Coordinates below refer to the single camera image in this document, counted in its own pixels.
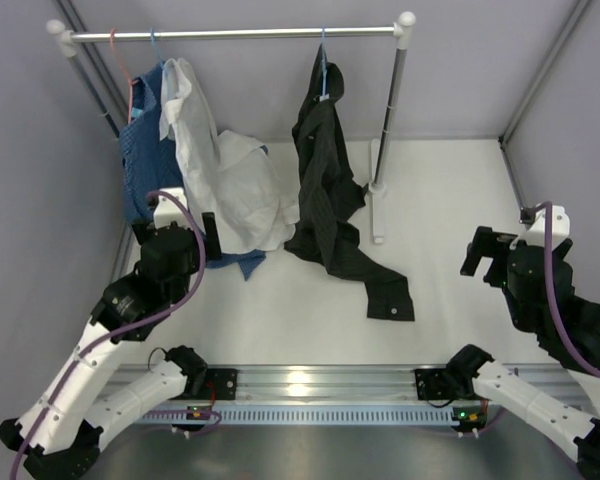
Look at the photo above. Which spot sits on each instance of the aluminium mounting rail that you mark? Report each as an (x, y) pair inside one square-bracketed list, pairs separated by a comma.
[(347, 384)]

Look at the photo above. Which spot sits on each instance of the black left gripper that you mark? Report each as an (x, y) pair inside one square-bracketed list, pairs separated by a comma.
[(212, 246)]

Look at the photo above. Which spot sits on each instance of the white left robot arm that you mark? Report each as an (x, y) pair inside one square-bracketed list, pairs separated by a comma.
[(63, 434)]

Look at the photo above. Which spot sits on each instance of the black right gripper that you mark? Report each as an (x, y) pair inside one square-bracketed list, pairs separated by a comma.
[(486, 244)]

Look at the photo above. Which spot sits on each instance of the light blue wire hanger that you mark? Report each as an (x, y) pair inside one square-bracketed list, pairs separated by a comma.
[(324, 95)]

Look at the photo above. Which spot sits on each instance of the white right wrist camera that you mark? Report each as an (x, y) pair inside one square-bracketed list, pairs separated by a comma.
[(545, 224)]

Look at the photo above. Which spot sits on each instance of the black pinstriped shirt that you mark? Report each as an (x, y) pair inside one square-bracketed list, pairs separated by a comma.
[(327, 199)]

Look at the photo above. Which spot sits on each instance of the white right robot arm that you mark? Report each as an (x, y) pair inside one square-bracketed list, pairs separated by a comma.
[(473, 372)]

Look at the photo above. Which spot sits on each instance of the pink hanger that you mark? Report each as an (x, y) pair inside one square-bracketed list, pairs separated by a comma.
[(130, 81)]

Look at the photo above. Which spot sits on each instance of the light blue hanger with shirt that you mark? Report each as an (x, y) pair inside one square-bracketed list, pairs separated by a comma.
[(160, 65)]

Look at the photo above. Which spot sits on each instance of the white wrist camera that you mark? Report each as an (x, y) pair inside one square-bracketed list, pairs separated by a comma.
[(165, 212), (545, 224)]

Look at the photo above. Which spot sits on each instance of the white slotted cable duct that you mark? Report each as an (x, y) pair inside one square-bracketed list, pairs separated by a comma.
[(328, 415)]

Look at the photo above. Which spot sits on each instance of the metal clothes rack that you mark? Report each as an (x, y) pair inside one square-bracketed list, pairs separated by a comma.
[(401, 31)]

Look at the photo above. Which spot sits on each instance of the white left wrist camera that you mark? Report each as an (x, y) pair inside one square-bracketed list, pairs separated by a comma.
[(165, 212)]

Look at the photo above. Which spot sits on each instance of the blue checkered shirt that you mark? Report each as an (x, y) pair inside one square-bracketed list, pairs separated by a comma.
[(150, 164)]

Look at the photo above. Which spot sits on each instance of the white shirt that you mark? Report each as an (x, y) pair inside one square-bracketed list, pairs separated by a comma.
[(225, 173)]

